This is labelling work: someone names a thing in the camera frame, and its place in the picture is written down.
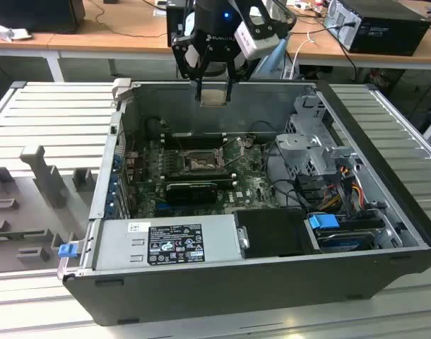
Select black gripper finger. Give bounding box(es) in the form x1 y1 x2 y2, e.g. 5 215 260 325
172 32 206 103
225 58 250 102

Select square CPU chip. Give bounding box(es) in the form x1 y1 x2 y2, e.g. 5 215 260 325
198 88 228 107

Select metal socket cover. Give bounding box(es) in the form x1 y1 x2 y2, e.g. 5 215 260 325
220 136 245 169

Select thin metal locking lever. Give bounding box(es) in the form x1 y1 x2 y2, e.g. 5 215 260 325
175 135 189 157
220 139 242 170

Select RAM slot white latches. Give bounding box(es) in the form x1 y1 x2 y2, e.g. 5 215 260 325
165 174 236 183
162 138 226 145
160 131 226 138
164 167 234 176

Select wooden desk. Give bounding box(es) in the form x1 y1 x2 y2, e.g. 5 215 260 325
284 0 431 82
0 0 188 84

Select grey case release latch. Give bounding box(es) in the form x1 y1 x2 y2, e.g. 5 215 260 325
111 78 134 103

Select silver drive cage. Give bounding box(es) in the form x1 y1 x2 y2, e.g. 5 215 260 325
275 93 365 184

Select green motherboard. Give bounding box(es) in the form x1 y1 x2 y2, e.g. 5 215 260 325
125 136 283 218

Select black graphics card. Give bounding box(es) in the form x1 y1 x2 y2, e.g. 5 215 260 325
165 182 218 205

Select black computer box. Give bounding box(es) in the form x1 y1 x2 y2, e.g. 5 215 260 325
0 0 86 35

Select black desktop PC silver back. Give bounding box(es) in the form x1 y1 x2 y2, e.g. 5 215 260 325
323 0 431 57

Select black plastic shroud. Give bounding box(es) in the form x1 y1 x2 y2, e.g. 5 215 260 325
232 208 322 261

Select crumpled white paper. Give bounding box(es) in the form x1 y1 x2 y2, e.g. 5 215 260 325
0 19 33 42

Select hard disk in blue carrier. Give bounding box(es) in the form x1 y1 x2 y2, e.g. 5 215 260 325
307 211 379 254

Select grey parts rack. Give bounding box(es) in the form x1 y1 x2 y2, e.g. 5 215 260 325
0 144 98 275

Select grey power supply unit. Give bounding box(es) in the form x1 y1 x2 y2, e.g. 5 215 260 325
91 214 244 271

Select black open PC case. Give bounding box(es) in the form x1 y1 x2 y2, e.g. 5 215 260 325
56 78 431 328

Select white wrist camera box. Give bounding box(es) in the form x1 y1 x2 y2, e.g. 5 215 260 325
235 0 296 61

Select thin black desk cable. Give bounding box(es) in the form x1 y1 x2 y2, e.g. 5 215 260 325
94 0 169 38

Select thin black fan wire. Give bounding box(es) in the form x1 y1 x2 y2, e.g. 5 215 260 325
249 121 277 143

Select white cable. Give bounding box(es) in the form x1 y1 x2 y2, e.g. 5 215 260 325
281 30 316 81

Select black power cable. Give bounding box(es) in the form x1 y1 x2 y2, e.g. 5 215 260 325
326 23 358 83

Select black wire bundle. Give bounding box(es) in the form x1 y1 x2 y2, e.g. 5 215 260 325
263 141 329 213

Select yellow red wire bundle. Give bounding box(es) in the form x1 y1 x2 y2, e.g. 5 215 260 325
319 183 365 213

